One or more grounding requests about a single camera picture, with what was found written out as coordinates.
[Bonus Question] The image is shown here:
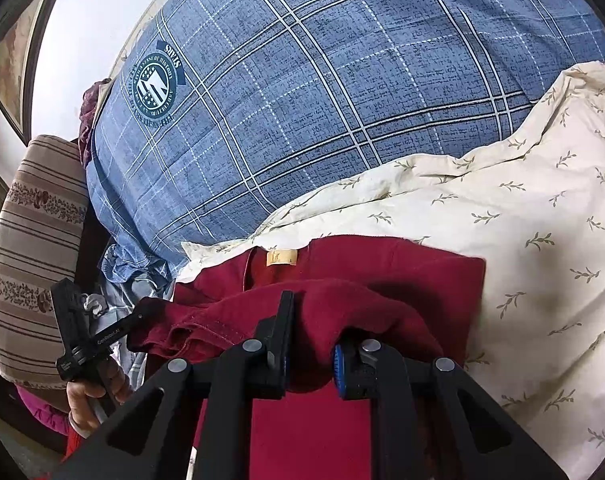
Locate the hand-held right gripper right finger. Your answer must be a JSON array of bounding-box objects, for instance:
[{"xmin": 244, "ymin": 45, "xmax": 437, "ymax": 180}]
[{"xmin": 331, "ymin": 337, "xmax": 569, "ymax": 480}]

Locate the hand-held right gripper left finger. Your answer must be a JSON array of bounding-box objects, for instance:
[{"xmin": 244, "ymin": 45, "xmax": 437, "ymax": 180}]
[{"xmin": 52, "ymin": 290, "xmax": 296, "ymax": 480}]

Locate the dark red knit sweater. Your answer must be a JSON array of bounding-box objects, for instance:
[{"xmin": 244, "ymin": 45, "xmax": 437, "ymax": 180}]
[{"xmin": 127, "ymin": 234, "xmax": 486, "ymax": 480}]

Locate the person's left forearm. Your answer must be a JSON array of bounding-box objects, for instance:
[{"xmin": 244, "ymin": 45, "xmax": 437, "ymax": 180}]
[{"xmin": 13, "ymin": 384, "xmax": 83, "ymax": 456}]

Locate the person's left hand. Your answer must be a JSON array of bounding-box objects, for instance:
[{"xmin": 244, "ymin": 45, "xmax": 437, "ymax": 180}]
[{"xmin": 65, "ymin": 355, "xmax": 133, "ymax": 433}]

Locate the light blue striped cloth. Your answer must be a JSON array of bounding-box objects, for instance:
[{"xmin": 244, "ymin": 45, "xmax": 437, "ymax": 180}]
[{"xmin": 100, "ymin": 242, "xmax": 177, "ymax": 386}]

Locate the striped floral cushion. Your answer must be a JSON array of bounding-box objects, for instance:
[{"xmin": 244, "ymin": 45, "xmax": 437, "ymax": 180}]
[{"xmin": 0, "ymin": 135, "xmax": 91, "ymax": 391}]

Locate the maroon cloth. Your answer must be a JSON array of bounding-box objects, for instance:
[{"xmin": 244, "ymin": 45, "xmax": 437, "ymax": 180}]
[{"xmin": 78, "ymin": 85, "xmax": 114, "ymax": 170}]

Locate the cream leaf-print bed sheet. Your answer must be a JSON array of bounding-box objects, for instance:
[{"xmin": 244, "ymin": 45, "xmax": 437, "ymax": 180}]
[{"xmin": 175, "ymin": 60, "xmax": 605, "ymax": 480}]

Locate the framed wall picture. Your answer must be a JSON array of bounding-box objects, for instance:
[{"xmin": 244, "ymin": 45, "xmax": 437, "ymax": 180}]
[{"xmin": 0, "ymin": 0, "xmax": 70, "ymax": 142}]

